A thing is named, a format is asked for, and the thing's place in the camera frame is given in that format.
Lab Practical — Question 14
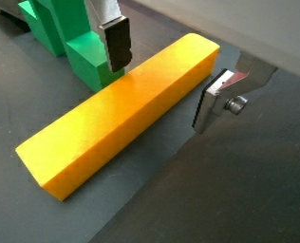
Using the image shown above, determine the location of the yellow rectangular bar block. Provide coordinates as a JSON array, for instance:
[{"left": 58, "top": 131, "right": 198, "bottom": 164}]
[{"left": 15, "top": 33, "right": 219, "bottom": 200}]

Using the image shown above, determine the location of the green stepped arch block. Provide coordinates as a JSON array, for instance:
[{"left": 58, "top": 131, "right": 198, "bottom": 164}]
[{"left": 18, "top": 0, "right": 124, "bottom": 92}]

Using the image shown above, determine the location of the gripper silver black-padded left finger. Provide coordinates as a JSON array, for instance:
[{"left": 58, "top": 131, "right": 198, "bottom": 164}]
[{"left": 84, "top": 0, "right": 133, "bottom": 73}]

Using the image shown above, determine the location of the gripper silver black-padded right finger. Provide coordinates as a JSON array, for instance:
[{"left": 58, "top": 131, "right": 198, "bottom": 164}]
[{"left": 191, "top": 52, "right": 277, "bottom": 133}]

